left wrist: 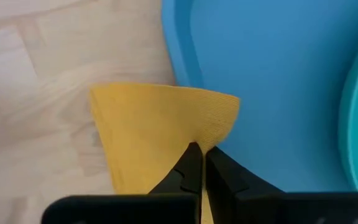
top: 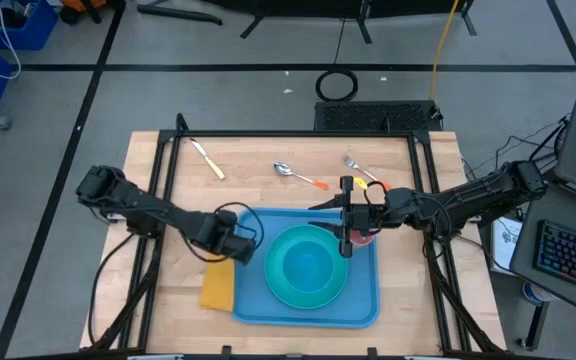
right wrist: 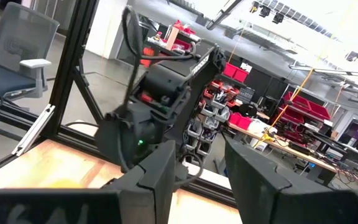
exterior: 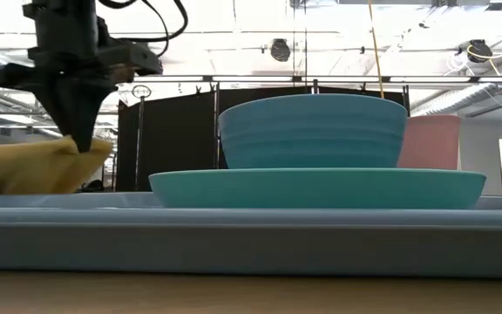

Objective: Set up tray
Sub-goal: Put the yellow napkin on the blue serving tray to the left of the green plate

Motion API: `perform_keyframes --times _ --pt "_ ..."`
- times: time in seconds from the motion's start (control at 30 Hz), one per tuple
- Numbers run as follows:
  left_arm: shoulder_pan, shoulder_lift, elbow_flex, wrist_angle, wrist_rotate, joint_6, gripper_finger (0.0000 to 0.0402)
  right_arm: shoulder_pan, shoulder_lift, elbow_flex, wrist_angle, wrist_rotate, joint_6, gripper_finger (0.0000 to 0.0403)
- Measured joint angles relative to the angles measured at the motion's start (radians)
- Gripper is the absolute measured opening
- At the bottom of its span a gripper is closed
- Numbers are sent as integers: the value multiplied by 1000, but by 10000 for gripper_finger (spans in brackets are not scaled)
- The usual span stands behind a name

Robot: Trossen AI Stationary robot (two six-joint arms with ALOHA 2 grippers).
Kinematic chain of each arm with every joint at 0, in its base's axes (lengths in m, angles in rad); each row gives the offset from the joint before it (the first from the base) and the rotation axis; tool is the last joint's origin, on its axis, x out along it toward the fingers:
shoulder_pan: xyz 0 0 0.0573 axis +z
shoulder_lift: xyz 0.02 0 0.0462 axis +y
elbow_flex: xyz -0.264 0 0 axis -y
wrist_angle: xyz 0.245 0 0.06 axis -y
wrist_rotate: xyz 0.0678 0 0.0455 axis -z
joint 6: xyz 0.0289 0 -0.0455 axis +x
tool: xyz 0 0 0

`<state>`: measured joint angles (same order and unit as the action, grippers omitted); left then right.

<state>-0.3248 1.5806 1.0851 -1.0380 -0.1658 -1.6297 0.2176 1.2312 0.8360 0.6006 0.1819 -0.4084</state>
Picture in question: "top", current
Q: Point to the pink plastic cup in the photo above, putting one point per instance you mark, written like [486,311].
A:
[363,240]

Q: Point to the black flat floor bar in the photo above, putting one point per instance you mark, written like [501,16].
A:
[178,13]

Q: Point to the grey desk with keyboard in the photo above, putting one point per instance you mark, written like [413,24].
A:
[533,210]

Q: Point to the white printed paper sheet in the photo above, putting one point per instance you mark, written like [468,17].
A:
[508,245]

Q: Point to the blue plastic bowl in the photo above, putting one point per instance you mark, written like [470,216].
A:
[305,267]

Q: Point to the backlit computer keyboard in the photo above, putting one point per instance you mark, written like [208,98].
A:
[568,255]

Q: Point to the black perforated computer case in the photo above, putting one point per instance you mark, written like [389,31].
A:
[368,116]

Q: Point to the large blue storage bin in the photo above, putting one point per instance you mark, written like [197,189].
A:
[38,30]

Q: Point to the black metal table frame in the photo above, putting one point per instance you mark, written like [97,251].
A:
[293,133]

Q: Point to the blue plastic tray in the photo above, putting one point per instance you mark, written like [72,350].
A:
[358,300]

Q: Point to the teal plastic plate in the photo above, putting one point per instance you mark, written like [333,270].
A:
[274,272]

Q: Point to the orange and black bag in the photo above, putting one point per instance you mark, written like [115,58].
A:
[83,4]

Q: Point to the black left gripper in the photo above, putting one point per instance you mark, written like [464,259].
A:
[240,247]

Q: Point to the yellow cloth napkin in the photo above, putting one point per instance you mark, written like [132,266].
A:
[216,285]

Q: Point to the black partition screen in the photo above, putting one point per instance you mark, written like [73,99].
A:
[318,6]

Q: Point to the yellow tag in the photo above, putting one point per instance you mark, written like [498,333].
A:
[360,183]

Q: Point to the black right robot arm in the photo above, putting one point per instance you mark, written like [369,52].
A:
[483,192]

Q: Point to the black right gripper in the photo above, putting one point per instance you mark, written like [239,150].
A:
[360,217]

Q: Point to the white and blue can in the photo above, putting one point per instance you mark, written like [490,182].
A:
[533,294]

